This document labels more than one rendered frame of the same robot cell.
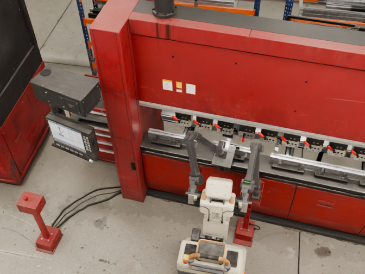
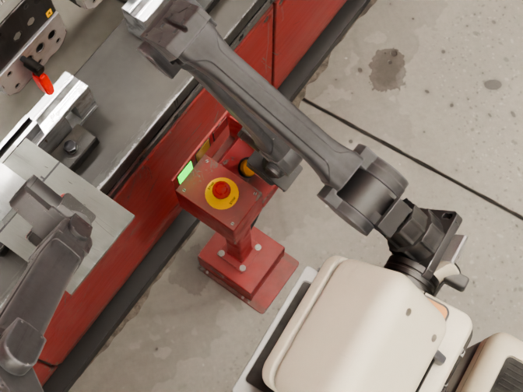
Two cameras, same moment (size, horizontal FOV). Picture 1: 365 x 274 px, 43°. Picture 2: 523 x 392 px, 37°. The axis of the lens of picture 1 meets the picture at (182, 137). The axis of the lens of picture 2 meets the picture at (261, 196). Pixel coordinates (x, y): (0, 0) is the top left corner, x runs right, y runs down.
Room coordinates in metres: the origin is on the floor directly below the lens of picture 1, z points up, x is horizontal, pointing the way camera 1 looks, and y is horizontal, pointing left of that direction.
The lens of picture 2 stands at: (2.22, -0.12, 2.35)
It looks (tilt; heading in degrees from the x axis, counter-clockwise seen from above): 72 degrees down; 289
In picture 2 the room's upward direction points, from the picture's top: straight up
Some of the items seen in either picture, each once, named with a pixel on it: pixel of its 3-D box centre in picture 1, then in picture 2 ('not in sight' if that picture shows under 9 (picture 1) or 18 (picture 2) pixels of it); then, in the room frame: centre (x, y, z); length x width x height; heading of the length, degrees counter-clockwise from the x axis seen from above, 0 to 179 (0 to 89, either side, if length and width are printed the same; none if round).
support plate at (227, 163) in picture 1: (224, 155); (48, 214); (2.73, -0.39, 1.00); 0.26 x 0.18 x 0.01; 163
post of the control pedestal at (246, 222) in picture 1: (247, 212); (236, 225); (2.47, -0.64, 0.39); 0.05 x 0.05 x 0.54; 73
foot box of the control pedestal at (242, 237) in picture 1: (244, 231); (248, 261); (2.44, -0.63, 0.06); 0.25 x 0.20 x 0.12; 163
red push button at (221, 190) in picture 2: not in sight; (221, 191); (2.48, -0.59, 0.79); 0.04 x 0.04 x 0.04
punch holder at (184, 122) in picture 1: (184, 117); not in sight; (2.99, -0.02, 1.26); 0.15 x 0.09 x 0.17; 73
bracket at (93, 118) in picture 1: (88, 125); not in sight; (2.98, 0.89, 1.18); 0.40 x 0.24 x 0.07; 73
